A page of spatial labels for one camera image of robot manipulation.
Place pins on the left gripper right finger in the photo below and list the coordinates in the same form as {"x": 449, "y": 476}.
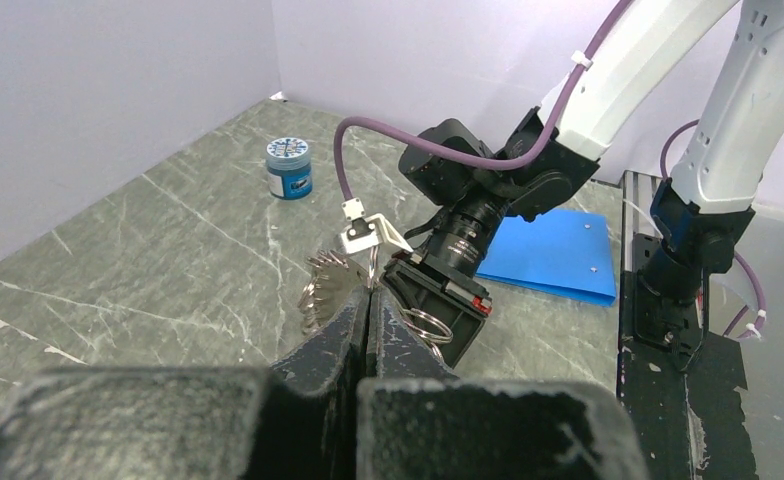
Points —
{"x": 417, "y": 420}

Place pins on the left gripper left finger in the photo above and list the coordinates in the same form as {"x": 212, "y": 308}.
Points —
{"x": 294, "y": 419}

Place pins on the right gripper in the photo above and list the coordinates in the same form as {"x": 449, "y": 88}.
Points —
{"x": 434, "y": 284}

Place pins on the blue small jar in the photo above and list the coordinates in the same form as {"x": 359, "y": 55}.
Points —
{"x": 288, "y": 166}

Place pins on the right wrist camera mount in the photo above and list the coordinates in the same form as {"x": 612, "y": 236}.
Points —
{"x": 366, "y": 232}

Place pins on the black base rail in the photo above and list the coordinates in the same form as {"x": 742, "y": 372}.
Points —
{"x": 724, "y": 417}

